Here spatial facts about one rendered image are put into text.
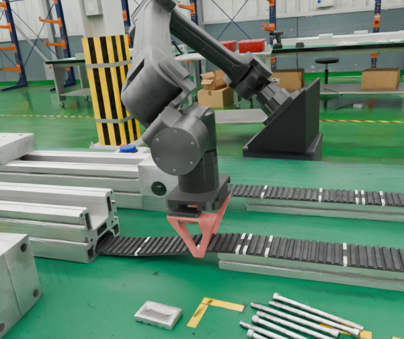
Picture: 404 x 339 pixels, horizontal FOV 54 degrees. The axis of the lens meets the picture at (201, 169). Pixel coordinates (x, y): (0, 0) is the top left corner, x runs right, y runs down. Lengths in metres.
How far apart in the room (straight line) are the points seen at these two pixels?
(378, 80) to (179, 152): 5.04
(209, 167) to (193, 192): 0.04
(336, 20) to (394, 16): 0.97
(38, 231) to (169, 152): 0.30
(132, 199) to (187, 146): 0.37
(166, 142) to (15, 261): 0.24
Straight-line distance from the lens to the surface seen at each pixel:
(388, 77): 5.40
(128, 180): 0.77
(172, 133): 0.43
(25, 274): 0.57
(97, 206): 0.68
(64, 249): 0.65
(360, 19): 8.13
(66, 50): 10.29
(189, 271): 0.58
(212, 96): 5.75
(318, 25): 8.19
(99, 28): 4.16
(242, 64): 1.08
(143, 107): 0.51
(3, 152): 0.94
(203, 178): 0.52
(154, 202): 0.76
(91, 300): 0.57
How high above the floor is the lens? 1.11
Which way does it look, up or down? 20 degrees down
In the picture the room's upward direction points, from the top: 5 degrees counter-clockwise
